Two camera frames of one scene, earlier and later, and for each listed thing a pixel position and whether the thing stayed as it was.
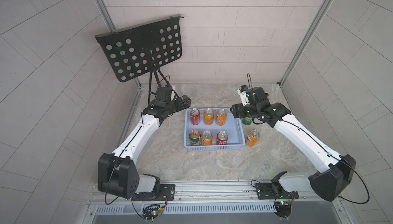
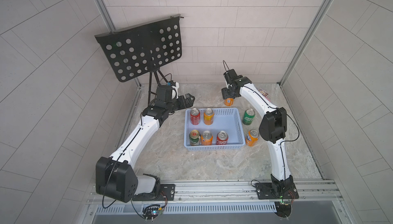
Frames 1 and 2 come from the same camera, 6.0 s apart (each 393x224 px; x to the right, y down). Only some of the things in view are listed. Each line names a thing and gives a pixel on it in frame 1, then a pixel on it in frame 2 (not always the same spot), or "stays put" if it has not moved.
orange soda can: (209, 116) stays put
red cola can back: (195, 116) stays put
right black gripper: (238, 108) → (225, 93)
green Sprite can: (247, 120) stays put
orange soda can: (221, 117) → (228, 102)
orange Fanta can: (252, 137) stays put
